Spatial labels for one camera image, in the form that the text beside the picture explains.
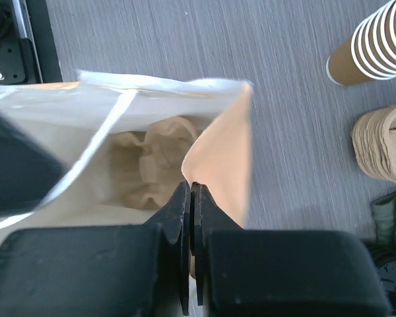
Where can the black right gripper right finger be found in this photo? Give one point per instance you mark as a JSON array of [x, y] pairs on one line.
[[206, 216]]

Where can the stack of white paper cups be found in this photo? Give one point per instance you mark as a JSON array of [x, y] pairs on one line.
[[370, 52]]

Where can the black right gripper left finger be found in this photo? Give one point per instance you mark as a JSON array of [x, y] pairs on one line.
[[173, 219]]

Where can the brown pulp cup carrier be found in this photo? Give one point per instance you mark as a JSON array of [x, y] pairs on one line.
[[145, 167]]

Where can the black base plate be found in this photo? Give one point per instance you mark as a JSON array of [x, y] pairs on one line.
[[27, 47]]

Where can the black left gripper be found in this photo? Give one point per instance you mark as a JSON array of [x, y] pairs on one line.
[[27, 171]]

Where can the brown paper bag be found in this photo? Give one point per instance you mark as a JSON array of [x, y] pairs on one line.
[[75, 122]]

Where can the stack of pulp cup carriers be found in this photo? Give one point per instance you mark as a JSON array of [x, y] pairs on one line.
[[374, 142]]

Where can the olive green cloth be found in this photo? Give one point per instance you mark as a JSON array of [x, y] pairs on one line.
[[384, 215]]

